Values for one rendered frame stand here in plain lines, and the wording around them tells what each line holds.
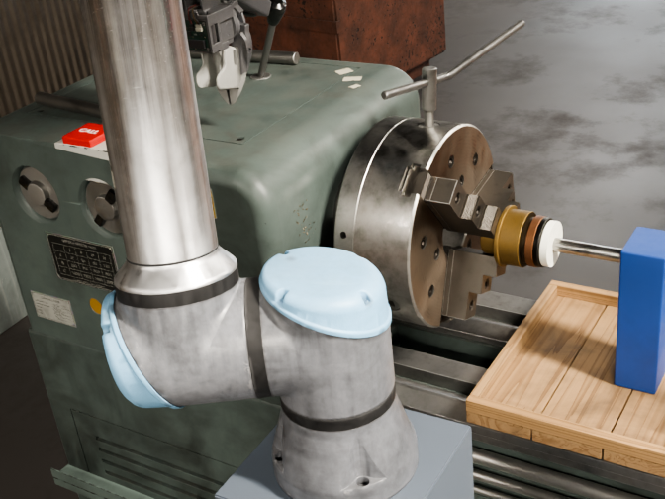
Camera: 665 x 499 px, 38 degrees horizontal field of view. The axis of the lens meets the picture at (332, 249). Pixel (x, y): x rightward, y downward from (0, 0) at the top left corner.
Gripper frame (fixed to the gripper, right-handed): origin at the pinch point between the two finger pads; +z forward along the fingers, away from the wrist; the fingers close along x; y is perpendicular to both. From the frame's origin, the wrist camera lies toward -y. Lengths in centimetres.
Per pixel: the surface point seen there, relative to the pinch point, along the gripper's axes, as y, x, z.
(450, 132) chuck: -11.9, 29.4, 7.3
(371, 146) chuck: -6.0, 19.4, 8.3
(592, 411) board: -1, 55, 42
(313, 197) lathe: 2.7, 14.0, 13.5
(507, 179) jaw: -23.0, 33.5, 19.2
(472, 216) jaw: -5.2, 35.4, 16.7
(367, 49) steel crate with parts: -295, -151, 96
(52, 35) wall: -217, -285, 74
